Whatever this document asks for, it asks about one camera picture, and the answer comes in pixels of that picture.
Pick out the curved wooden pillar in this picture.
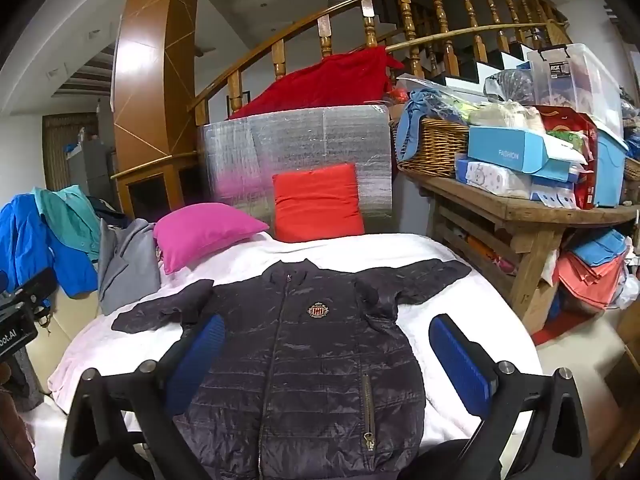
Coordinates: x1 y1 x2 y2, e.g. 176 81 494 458
111 0 201 181

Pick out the light blue cloth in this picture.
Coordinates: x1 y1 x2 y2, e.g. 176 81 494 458
400 87 468 161

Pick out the light blue plastic bin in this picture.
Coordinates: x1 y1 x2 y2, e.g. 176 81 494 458
592 125 630 208

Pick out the blue folded cloth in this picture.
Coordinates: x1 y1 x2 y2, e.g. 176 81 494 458
570 230 631 266

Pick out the patterned tissue pack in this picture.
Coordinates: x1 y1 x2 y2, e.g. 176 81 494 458
456 157 533 201

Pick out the teal shirt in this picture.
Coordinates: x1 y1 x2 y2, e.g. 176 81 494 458
34 185 103 263

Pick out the black puffer jacket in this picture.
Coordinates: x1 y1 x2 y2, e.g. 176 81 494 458
111 258 472 480

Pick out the grey coat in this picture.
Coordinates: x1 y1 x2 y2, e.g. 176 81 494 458
97 217 163 316

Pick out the silver foil insulation mat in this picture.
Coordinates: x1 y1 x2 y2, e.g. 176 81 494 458
197 105 396 236

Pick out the person's left forearm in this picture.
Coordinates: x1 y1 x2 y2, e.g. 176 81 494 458
0 360 38 480

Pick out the red pillow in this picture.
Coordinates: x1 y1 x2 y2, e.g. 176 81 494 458
272 162 366 243

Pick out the pink pillow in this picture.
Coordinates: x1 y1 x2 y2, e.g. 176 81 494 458
152 203 271 276

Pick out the red snack bag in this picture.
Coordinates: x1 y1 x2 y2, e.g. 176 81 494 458
537 105 598 211

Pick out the dark dotted plastic bag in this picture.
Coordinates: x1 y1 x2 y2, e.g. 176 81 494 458
484 67 536 106

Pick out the cream filled plastic bag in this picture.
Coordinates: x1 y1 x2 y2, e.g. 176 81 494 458
470 100 546 133

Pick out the blue jacket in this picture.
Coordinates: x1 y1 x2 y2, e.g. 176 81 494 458
0 192 98 298

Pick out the grey cabinet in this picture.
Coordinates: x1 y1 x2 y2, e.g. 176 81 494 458
67 130 118 201

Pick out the wicker basket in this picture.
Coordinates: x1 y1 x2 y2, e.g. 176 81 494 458
392 115 471 178

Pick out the blue and white box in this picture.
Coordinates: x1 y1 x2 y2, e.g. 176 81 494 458
529 170 582 211

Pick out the blue shoe box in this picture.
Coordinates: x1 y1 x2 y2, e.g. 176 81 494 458
467 125 551 176

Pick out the coral cloth stack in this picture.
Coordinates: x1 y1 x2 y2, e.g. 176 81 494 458
555 250 631 311

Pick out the brown wooden door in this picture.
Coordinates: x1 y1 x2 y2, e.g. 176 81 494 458
42 112 98 191

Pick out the red cloth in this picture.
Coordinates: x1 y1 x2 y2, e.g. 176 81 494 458
227 45 406 121

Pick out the wooden table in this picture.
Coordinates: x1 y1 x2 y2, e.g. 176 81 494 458
400 165 640 336

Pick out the white plastic bag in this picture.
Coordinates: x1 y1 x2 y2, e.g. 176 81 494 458
612 265 640 311

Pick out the cardboard box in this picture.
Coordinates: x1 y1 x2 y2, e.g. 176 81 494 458
604 305 640 411

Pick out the white embossed blanket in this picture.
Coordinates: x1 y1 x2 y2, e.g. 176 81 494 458
50 232 546 461

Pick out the clear plastic storage box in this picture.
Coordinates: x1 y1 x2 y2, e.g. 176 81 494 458
526 42 626 136

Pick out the wooden glass-front cabinet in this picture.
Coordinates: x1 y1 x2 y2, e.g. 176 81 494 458
111 152 206 222

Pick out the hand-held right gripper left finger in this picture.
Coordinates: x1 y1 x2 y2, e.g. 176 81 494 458
59 314 227 480

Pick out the wooden stair railing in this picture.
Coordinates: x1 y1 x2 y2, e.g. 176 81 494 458
187 0 573 126

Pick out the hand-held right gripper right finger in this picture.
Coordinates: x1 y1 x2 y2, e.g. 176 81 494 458
429 314 608 480

